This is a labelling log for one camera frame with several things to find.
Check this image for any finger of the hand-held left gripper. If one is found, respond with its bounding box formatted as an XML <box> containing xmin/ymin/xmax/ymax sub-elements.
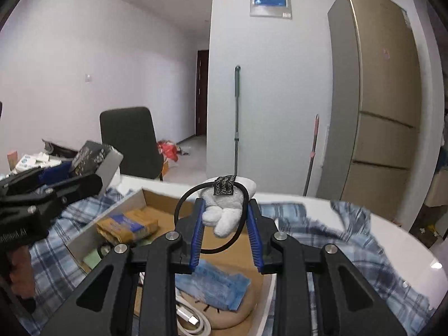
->
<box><xmin>0</xmin><ymin>173</ymin><xmax>103</xmax><ymax>225</ymax></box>
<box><xmin>0</xmin><ymin>163</ymin><xmax>75</xmax><ymax>191</ymax></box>

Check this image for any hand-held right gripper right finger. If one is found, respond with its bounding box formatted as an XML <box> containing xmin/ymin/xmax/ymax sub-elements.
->
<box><xmin>247</xmin><ymin>199</ymin><xmax>408</xmax><ymax>336</ymax></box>

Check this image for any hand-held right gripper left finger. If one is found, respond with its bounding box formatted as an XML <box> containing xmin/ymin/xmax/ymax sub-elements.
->
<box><xmin>40</xmin><ymin>198</ymin><xmax>207</xmax><ymax>336</ymax></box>

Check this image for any black patterned box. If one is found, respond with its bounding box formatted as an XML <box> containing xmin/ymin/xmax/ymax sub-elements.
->
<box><xmin>68</xmin><ymin>141</ymin><xmax>124</xmax><ymax>197</ymax></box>

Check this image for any white plush toy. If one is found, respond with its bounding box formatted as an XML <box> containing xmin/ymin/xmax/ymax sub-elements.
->
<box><xmin>194</xmin><ymin>177</ymin><xmax>257</xmax><ymax>237</ymax></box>

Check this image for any shallow cardboard box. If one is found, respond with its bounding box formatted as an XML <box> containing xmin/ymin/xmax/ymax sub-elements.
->
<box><xmin>66</xmin><ymin>188</ymin><xmax>277</xmax><ymax>336</ymax></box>

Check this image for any blue towel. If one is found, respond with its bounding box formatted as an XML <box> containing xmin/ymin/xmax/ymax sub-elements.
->
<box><xmin>175</xmin><ymin>261</ymin><xmax>251</xmax><ymax>311</ymax></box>

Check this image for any black hair tie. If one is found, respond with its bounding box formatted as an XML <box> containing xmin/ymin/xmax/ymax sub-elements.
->
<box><xmin>174</xmin><ymin>174</ymin><xmax>250</xmax><ymax>255</ymax></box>

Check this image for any yellow packet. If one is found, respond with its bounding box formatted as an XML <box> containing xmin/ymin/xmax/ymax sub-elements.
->
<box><xmin>96</xmin><ymin>207</ymin><xmax>160</xmax><ymax>246</ymax></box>

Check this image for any white cable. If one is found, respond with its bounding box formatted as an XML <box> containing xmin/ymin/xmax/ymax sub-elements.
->
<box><xmin>175</xmin><ymin>294</ymin><xmax>212</xmax><ymax>336</ymax></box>

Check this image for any person's left hand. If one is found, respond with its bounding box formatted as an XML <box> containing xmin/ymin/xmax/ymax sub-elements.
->
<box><xmin>9</xmin><ymin>243</ymin><xmax>37</xmax><ymax>300</ymax></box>

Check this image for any black and white bag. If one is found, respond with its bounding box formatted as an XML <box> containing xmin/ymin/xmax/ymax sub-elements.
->
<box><xmin>42</xmin><ymin>139</ymin><xmax>79</xmax><ymax>158</ymax></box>

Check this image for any white and blue tissue box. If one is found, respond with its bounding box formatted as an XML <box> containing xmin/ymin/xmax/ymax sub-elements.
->
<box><xmin>16</xmin><ymin>152</ymin><xmax>53</xmax><ymax>170</ymax></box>

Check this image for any black office chair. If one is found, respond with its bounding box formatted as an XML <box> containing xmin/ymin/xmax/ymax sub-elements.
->
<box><xmin>99</xmin><ymin>106</ymin><xmax>164</xmax><ymax>182</ymax></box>

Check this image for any beige round slotted pad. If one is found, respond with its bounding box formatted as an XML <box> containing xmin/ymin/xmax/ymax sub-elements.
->
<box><xmin>196</xmin><ymin>282</ymin><xmax>260</xmax><ymax>330</ymax></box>

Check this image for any green card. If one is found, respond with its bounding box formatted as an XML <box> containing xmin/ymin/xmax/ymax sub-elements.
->
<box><xmin>83</xmin><ymin>250</ymin><xmax>106</xmax><ymax>270</ymax></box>

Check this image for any red plastic bag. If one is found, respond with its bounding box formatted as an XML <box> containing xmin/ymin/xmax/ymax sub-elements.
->
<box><xmin>156</xmin><ymin>141</ymin><xmax>179</xmax><ymax>162</ymax></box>

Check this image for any blue plaid shirt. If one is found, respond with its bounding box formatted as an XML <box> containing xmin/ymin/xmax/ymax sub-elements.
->
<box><xmin>21</xmin><ymin>185</ymin><xmax>435</xmax><ymax>336</ymax></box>

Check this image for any dark brown door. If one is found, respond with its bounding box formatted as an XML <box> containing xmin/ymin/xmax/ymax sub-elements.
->
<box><xmin>195</xmin><ymin>50</ymin><xmax>209</xmax><ymax>136</ymax></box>

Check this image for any gold refrigerator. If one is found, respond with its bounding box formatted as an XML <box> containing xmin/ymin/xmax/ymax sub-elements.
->
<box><xmin>317</xmin><ymin>0</ymin><xmax>422</xmax><ymax>232</ymax></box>

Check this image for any pink broom handle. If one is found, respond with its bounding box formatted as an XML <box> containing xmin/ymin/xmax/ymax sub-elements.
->
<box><xmin>303</xmin><ymin>114</ymin><xmax>320</xmax><ymax>197</ymax></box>

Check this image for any grey mop handle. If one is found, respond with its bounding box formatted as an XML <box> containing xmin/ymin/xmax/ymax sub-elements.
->
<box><xmin>233</xmin><ymin>65</ymin><xmax>242</xmax><ymax>176</ymax></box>

